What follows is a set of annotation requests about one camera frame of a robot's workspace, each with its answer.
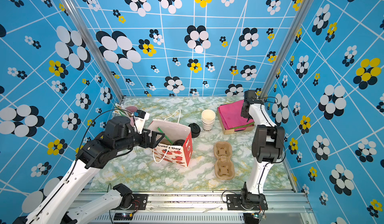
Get green straw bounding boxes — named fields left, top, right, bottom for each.
left=158, top=127, right=174, bottom=145

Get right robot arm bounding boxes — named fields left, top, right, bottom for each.
left=241, top=90, right=285, bottom=206

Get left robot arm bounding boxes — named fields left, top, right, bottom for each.
left=14, top=116, right=165, bottom=224

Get red white paper bag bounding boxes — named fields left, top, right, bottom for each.
left=149, top=109, right=193, bottom=168

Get pink napkin stack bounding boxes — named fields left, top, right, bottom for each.
left=218, top=100, right=244, bottom=116

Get black cup lid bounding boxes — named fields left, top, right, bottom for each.
left=173, top=139, right=185, bottom=147

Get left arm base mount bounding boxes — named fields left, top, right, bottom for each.
left=113, top=193, right=149, bottom=211

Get stack of black lids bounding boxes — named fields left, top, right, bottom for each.
left=189, top=123, right=201, bottom=138

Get cardboard napkin box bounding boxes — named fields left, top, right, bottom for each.
left=218, top=110, right=255, bottom=135

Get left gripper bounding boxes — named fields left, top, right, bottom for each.
left=116, top=126, right=166, bottom=153

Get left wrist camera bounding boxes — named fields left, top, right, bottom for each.
left=133, top=110, right=150, bottom=134

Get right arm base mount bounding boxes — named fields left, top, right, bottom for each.
left=226, top=194, right=269, bottom=212

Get pink utensil cup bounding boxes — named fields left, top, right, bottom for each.
left=125, top=106, right=138, bottom=127

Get stack of white paper cups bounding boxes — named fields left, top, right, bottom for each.
left=201, top=109, right=216, bottom=132

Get stack of cardboard cup carriers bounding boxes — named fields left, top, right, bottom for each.
left=214, top=142, right=235, bottom=180

